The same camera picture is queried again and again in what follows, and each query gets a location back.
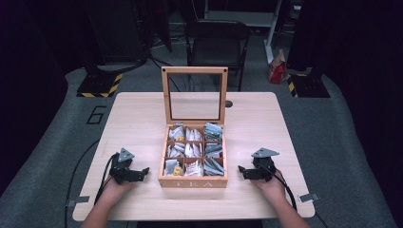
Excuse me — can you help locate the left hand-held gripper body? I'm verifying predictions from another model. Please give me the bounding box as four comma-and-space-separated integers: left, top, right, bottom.
108, 147, 142, 185

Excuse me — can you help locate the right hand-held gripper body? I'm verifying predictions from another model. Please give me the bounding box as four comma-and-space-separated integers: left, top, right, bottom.
250, 147, 280, 182

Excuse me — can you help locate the person's right hand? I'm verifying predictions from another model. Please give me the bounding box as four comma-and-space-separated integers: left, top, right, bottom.
251, 169, 287, 204

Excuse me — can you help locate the person's left hand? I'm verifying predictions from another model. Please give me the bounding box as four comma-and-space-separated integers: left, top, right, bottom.
100, 175, 138, 204

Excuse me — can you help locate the pile of green tea packets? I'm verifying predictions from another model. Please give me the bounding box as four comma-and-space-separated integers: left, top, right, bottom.
202, 122, 226, 177

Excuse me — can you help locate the pile of white tea packets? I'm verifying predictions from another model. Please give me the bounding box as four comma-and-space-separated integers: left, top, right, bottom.
163, 123, 204, 178

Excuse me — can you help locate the wooden tea box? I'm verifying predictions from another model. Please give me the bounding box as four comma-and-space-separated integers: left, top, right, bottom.
158, 66, 229, 189

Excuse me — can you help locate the black stand with striped base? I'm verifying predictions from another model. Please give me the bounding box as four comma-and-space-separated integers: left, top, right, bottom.
285, 0, 331, 99
76, 0, 150, 99

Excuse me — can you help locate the red paper bag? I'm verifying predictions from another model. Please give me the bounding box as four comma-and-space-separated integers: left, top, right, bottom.
268, 48, 288, 85

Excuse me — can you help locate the dark curtain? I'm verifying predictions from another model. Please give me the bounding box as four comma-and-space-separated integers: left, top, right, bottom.
300, 0, 403, 222
0, 0, 96, 196

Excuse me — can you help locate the black folding chair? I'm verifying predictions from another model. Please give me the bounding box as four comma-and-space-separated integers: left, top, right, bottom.
184, 19, 254, 93

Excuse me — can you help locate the white desk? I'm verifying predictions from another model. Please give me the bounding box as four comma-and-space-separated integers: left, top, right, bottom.
203, 0, 302, 65

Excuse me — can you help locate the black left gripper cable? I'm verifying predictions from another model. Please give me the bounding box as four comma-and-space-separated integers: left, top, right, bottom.
94, 153, 121, 205

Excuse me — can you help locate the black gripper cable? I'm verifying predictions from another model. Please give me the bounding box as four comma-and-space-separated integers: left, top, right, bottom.
94, 153, 121, 205
264, 162, 331, 228

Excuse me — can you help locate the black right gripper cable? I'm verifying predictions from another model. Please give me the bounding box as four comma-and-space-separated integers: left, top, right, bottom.
264, 162, 331, 228

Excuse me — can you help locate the black floor cable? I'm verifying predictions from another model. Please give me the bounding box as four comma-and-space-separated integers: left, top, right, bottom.
64, 138, 101, 228

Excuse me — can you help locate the grey metal table bracket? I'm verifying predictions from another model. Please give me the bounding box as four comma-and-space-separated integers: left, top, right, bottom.
297, 192, 320, 203

